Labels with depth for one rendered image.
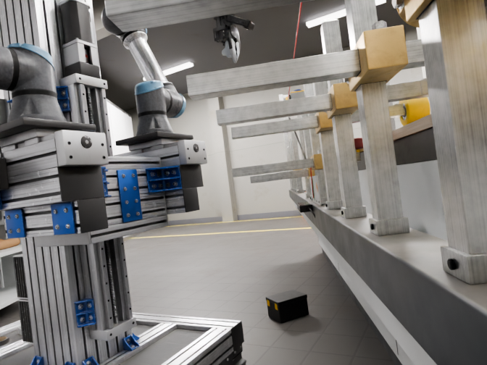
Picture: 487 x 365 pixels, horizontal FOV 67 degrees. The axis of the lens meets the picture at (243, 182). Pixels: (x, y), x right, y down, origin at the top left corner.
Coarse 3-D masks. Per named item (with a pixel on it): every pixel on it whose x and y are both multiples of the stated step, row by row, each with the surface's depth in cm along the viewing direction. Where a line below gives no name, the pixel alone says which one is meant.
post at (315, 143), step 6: (306, 84) 128; (306, 90) 128; (312, 90) 128; (306, 96) 128; (312, 114) 128; (312, 132) 128; (312, 138) 128; (318, 138) 128; (312, 144) 128; (318, 144) 128; (312, 150) 128; (318, 150) 128; (318, 174) 128; (318, 180) 128; (324, 180) 127; (324, 186) 127; (324, 192) 127
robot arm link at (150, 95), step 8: (152, 80) 147; (136, 88) 147; (144, 88) 145; (152, 88) 146; (160, 88) 148; (136, 96) 148; (144, 96) 145; (152, 96) 146; (160, 96) 148; (168, 96) 153; (136, 104) 149; (144, 104) 145; (152, 104) 145; (160, 104) 147; (168, 104) 154
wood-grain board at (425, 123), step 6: (420, 120) 85; (426, 120) 82; (408, 126) 93; (414, 126) 89; (420, 126) 85; (426, 126) 82; (432, 126) 79; (396, 132) 102; (402, 132) 98; (408, 132) 93; (414, 132) 90; (396, 138) 103; (360, 150) 147
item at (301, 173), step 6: (270, 174) 150; (276, 174) 150; (282, 174) 150; (288, 174) 150; (294, 174) 149; (300, 174) 149; (306, 174) 149; (252, 180) 151; (258, 180) 151; (264, 180) 150; (270, 180) 150
